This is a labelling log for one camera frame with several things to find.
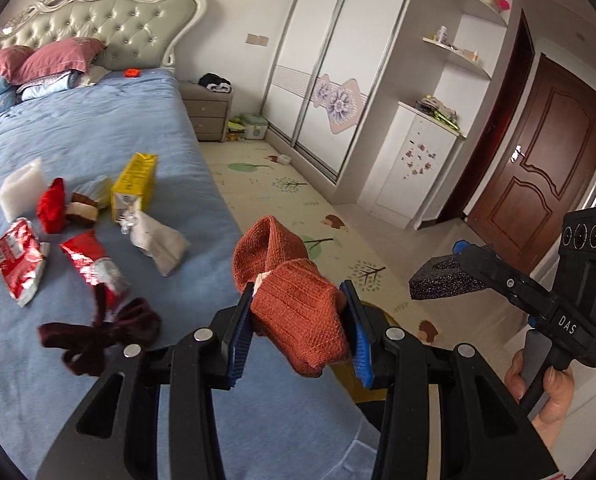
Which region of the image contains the white crumpled bag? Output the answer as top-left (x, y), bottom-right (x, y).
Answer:
top-left (130, 211), bottom-right (191, 277)

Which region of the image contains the white cabinet with stickers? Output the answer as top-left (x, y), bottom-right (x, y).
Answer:
top-left (360, 101), bottom-right (466, 231)

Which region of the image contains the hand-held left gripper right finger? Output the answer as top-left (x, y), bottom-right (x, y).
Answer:
top-left (339, 280), bottom-right (561, 480)

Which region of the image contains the brown cake snack packet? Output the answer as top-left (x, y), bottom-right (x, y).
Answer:
top-left (65, 175), bottom-right (114, 224)

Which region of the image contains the white cloth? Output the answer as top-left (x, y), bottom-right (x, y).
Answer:
top-left (80, 66), bottom-right (110, 86)

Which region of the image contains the white floral sliding wardrobe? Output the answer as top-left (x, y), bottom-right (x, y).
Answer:
top-left (260, 0), bottom-right (424, 186)

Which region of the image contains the white storage box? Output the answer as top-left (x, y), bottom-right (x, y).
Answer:
top-left (243, 112), bottom-right (269, 140)

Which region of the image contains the tufted green headboard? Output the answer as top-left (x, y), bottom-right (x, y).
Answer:
top-left (0, 0), bottom-right (208, 70)

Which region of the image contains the pink pillow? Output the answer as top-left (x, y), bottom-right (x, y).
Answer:
top-left (10, 37), bottom-right (108, 86)
top-left (0, 45), bottom-right (35, 83)

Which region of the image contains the clear plastic wrapper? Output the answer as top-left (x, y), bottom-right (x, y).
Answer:
top-left (118, 210), bottom-right (144, 236)

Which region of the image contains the yellow carton box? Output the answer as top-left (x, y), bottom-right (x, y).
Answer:
top-left (109, 152), bottom-right (159, 222)

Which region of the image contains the person's right hand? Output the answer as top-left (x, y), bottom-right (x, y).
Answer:
top-left (504, 350), bottom-right (577, 456)

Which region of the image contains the brown wooden door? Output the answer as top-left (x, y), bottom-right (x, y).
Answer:
top-left (465, 52), bottom-right (596, 276)

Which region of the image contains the tree print play mat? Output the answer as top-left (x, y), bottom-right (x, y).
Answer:
top-left (198, 140), bottom-right (529, 411)

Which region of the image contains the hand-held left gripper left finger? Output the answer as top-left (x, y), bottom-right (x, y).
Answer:
top-left (35, 282), bottom-right (256, 480)

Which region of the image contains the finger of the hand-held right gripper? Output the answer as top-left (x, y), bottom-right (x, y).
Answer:
top-left (452, 241), bottom-right (559, 323)

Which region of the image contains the red foil packet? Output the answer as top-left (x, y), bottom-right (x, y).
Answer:
top-left (59, 230), bottom-right (131, 306)

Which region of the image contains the red white snack packet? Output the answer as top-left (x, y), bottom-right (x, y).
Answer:
top-left (0, 217), bottom-right (51, 308)

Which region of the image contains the black foam piece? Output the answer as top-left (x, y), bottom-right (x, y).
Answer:
top-left (409, 256), bottom-right (490, 302)

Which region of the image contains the dark maroon velvet bow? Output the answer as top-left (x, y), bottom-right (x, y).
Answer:
top-left (37, 285), bottom-right (163, 377)

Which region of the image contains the dark brown door frame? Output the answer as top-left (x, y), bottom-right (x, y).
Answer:
top-left (437, 10), bottom-right (536, 223)

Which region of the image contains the orange knit sock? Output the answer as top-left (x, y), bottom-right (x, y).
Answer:
top-left (232, 215), bottom-right (351, 378)

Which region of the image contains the white foam block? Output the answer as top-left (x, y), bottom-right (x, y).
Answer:
top-left (0, 156), bottom-right (49, 221)

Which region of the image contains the red knit sock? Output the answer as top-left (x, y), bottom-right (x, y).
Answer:
top-left (36, 177), bottom-right (69, 234)

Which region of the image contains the clutter pile on cabinet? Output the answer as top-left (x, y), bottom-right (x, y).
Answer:
top-left (414, 95), bottom-right (461, 133)

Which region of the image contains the folded patterned blanket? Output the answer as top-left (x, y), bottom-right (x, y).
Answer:
top-left (17, 71), bottom-right (86, 102)

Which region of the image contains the beige nightstand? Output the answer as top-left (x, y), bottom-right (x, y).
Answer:
top-left (179, 81), bottom-right (234, 142)

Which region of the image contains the dark clothes pile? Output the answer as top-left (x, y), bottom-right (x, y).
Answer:
top-left (198, 73), bottom-right (233, 93)

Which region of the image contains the white corner shelf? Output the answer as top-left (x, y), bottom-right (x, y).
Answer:
top-left (423, 35), bottom-right (494, 79)
top-left (440, 0), bottom-right (510, 26)

